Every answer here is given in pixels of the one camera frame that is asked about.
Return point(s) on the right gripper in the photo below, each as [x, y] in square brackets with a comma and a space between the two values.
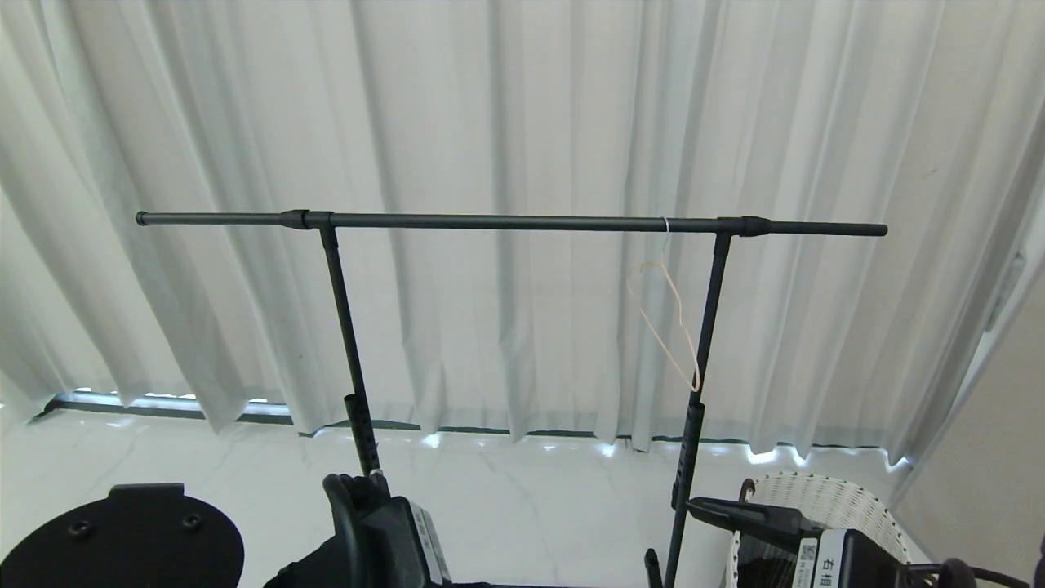
[873, 567]

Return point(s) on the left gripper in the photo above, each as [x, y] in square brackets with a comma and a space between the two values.
[396, 547]

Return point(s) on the white laundry basket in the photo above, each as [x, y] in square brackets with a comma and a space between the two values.
[833, 498]

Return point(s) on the pink clothes hanger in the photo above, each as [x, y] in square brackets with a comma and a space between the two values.
[663, 334]

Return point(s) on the black clothes rack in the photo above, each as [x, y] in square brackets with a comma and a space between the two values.
[522, 221]

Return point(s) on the white curtain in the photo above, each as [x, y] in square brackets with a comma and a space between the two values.
[522, 106]

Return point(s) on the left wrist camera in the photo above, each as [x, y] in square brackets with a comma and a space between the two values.
[367, 488]

